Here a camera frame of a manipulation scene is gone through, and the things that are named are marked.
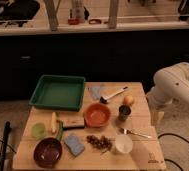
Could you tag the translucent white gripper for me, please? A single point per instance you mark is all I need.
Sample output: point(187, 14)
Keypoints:
point(156, 115)

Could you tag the orange yellow apple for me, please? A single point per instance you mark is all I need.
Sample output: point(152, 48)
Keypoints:
point(128, 100)

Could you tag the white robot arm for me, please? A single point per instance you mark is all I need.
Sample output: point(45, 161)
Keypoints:
point(170, 83)

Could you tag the orange bowl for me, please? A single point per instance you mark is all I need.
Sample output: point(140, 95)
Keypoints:
point(97, 115)

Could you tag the dark purple bowl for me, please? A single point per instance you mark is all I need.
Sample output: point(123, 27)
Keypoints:
point(47, 152)

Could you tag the small green bowl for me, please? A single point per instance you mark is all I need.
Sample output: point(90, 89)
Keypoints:
point(38, 131)

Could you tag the dark metal cup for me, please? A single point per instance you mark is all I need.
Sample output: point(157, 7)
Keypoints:
point(124, 112)

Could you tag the silver fork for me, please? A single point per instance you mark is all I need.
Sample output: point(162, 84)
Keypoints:
point(126, 131)

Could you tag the white cup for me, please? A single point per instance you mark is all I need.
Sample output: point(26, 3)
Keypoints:
point(123, 144)

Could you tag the bunch of dark grapes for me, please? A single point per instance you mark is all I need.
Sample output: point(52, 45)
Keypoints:
point(99, 143)

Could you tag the light blue cloth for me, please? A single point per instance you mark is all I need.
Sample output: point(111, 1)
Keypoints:
point(95, 91)

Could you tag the wooden block with black base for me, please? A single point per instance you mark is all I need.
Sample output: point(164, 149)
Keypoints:
point(73, 123)

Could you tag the blue sponge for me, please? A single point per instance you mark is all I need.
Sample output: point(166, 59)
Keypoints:
point(74, 144)

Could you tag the green plastic tray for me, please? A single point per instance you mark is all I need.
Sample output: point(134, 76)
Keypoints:
point(59, 92)

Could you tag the green curved vegetable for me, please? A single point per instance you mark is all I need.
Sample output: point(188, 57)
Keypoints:
point(59, 131)

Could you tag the yellow banana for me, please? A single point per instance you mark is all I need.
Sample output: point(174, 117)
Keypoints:
point(53, 123)

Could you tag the white bottle on shelf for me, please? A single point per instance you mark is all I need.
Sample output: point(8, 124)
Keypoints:
point(78, 10)

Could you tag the black stand pole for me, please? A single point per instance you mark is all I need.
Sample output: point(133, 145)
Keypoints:
point(7, 130)

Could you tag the black bag on shelf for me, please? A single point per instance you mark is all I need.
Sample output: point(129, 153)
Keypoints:
point(18, 12)

